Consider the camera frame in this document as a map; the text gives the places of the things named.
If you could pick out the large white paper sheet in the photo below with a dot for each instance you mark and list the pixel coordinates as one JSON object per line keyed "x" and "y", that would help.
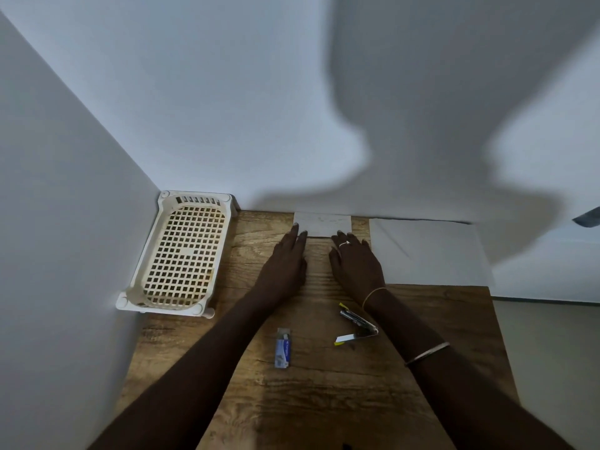
{"x": 426, "y": 250}

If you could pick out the person's left forearm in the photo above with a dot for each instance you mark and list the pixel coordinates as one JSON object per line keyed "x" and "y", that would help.
{"x": 187, "y": 374}

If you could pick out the white and yellow stapler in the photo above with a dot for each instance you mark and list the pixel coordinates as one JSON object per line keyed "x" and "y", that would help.
{"x": 358, "y": 323}

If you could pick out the cream plastic lattice basket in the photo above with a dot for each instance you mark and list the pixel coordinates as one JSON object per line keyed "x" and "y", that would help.
{"x": 161, "y": 304}

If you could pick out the person's right forearm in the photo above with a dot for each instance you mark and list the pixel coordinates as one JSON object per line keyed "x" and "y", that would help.
{"x": 459, "y": 384}

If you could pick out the blue staples box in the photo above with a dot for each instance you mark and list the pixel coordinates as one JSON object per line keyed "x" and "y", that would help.
{"x": 283, "y": 349}

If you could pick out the small white papers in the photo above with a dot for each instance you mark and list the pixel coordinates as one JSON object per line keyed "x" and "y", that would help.
{"x": 323, "y": 224}

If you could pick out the crumpled silver object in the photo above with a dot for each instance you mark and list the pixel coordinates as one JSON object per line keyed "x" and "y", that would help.
{"x": 588, "y": 219}

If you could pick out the person's left hand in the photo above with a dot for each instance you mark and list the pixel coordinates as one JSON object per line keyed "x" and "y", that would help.
{"x": 283, "y": 269}

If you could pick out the person's right hand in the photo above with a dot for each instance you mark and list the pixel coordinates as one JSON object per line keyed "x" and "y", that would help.
{"x": 356, "y": 267}

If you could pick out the silver bangle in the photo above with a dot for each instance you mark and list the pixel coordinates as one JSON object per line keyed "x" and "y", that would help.
{"x": 427, "y": 354}

